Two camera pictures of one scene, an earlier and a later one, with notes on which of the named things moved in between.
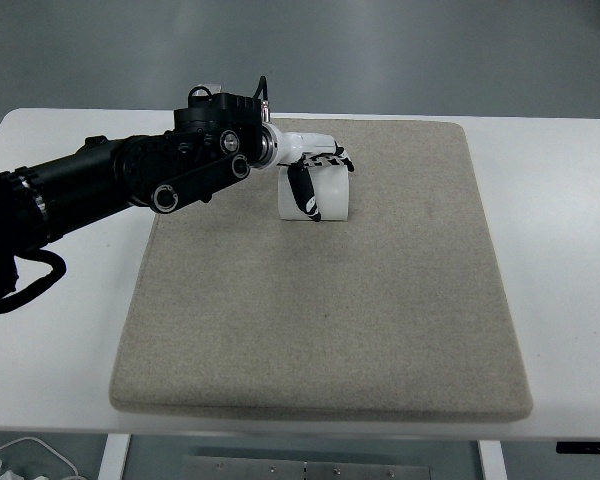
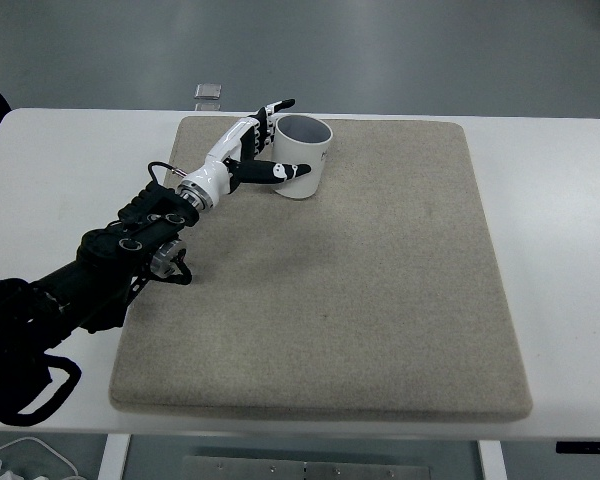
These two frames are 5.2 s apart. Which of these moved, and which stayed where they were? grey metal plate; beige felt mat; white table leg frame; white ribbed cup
Moved: white ribbed cup
Stayed: grey metal plate; white table leg frame; beige felt mat
